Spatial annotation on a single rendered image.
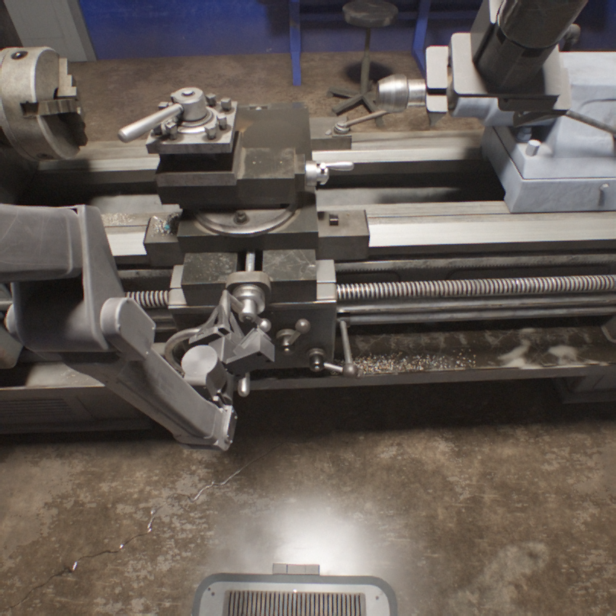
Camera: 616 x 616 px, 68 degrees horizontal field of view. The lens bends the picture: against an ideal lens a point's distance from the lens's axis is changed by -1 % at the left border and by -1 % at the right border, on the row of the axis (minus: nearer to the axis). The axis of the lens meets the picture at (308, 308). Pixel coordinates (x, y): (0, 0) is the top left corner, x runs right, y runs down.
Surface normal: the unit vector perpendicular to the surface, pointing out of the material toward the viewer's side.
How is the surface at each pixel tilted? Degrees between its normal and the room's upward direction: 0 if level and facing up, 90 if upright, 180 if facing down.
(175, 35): 90
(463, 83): 30
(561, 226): 36
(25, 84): 44
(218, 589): 0
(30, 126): 83
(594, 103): 76
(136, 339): 84
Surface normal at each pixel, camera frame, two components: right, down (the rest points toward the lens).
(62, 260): 0.94, 0.07
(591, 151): 0.04, 0.44
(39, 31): 0.04, 0.77
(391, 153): 0.03, 0.15
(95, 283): 0.99, -0.01
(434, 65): -0.02, -0.16
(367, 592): -0.01, -0.63
